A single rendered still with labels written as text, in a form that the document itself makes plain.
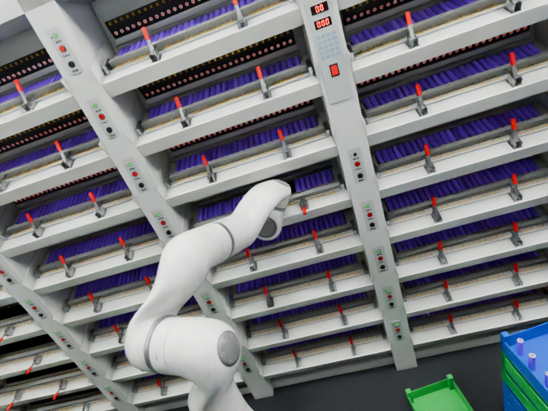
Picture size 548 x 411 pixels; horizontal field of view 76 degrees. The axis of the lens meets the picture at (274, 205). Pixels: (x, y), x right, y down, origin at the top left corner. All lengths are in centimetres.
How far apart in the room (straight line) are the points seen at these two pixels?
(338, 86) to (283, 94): 16
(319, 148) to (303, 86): 20
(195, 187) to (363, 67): 65
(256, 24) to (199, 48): 17
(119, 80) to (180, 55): 20
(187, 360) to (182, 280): 13
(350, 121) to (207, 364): 79
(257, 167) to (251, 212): 33
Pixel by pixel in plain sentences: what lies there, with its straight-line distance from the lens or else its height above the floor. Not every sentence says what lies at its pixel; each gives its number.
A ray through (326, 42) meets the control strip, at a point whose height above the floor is 144.
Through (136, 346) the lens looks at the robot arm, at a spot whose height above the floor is 114.
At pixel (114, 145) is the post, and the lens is 123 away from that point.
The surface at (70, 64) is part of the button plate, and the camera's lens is 121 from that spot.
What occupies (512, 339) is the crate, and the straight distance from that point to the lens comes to 143.
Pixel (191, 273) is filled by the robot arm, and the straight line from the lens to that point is 66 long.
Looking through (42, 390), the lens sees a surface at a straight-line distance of 230.
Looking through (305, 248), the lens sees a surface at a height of 77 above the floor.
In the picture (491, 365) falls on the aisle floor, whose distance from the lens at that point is 190.
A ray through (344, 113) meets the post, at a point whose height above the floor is 124.
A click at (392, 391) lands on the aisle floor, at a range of 183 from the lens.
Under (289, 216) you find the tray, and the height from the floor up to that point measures 95.
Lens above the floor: 155
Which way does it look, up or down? 27 degrees down
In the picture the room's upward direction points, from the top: 21 degrees counter-clockwise
